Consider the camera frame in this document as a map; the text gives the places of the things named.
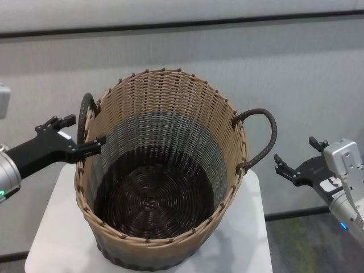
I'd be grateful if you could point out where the white square pedestal table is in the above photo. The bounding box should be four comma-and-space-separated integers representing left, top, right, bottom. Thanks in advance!
24, 167, 274, 273

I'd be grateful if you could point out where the black whiteboard tray rail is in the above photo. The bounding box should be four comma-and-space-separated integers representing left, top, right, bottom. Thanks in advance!
0, 13, 364, 39

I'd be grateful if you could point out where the white wall whiteboard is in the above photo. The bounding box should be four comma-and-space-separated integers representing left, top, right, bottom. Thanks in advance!
0, 0, 364, 35

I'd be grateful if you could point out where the woven tan grey laundry basket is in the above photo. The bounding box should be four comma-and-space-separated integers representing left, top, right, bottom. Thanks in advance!
74, 67, 277, 270

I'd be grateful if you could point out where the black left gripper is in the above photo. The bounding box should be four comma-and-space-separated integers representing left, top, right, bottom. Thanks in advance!
5, 114, 107, 180

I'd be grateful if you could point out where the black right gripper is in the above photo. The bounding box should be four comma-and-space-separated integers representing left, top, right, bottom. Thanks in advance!
273, 136, 344, 204

